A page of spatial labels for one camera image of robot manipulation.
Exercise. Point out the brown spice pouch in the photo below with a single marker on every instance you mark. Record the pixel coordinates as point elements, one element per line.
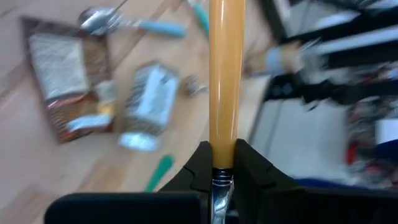
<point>71,93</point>

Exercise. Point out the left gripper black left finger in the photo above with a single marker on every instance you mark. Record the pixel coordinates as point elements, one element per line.
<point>155,208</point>

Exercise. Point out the tan peanut butter jar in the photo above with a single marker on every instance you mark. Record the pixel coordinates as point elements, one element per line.
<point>280,59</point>

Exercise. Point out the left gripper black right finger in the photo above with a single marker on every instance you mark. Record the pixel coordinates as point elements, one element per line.
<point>295,205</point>

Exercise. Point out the white label spice jar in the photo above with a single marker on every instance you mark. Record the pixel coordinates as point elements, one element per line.
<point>149,102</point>

